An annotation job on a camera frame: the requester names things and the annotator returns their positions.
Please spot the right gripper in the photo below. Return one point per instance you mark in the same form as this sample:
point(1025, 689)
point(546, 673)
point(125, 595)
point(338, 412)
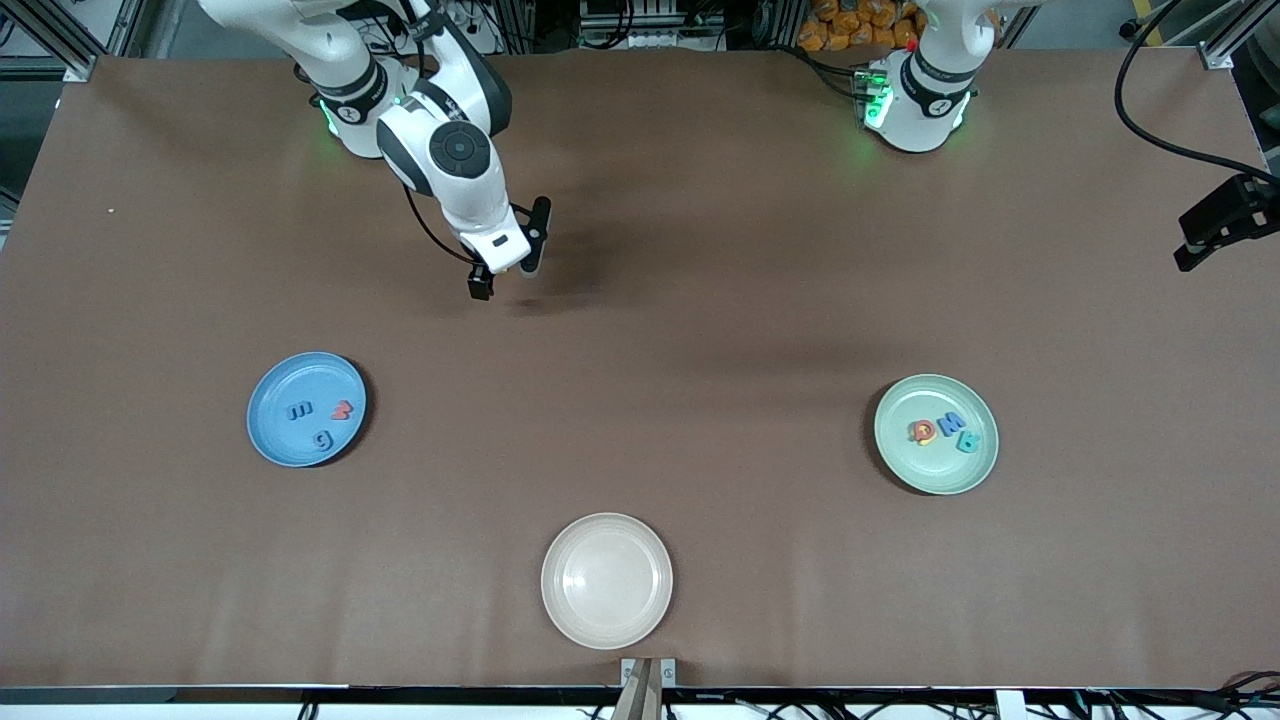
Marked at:
point(481, 281)

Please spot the red letter w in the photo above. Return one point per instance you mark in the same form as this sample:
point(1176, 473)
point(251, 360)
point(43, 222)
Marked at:
point(343, 410)

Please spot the blue small letter m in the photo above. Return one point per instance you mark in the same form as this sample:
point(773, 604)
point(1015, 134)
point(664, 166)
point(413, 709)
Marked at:
point(300, 410)

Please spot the teal letter R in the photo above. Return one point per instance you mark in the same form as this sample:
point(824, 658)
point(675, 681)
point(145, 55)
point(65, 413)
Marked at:
point(967, 441)

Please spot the blue capital letter M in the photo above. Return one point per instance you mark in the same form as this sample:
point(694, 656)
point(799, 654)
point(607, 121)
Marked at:
point(951, 423)

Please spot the yellow capital letter H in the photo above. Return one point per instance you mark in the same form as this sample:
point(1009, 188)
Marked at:
point(926, 440)

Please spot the red letter Q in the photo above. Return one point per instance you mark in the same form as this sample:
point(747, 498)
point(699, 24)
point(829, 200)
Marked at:
point(912, 431)

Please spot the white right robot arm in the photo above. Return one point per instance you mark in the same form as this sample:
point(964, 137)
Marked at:
point(300, 20)

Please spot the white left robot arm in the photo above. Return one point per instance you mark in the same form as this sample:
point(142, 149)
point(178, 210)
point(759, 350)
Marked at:
point(920, 110)

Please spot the blue plate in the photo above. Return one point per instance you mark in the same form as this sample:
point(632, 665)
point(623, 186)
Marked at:
point(290, 440)

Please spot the white power strip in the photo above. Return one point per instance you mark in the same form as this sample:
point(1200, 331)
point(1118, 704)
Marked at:
point(460, 30)

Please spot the grey electronics unit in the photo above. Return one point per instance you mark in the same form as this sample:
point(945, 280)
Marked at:
point(650, 20)

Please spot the beige plate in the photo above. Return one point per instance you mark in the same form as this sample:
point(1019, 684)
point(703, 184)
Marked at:
point(606, 580)

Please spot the green plate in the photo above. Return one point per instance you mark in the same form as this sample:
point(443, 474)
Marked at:
point(940, 470)

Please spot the orange snack packets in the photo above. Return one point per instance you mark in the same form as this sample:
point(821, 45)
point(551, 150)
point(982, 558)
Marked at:
point(850, 25)

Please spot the white clamp block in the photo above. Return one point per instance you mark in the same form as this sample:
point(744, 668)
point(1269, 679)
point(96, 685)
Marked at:
point(1010, 705)

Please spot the aluminium frame rail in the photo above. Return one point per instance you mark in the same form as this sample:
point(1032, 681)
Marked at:
point(60, 40)
point(1235, 35)

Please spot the grey metal bracket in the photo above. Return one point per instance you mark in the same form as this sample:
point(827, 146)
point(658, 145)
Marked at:
point(628, 668)

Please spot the tan mounting post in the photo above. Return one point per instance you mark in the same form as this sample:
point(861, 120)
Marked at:
point(640, 700)

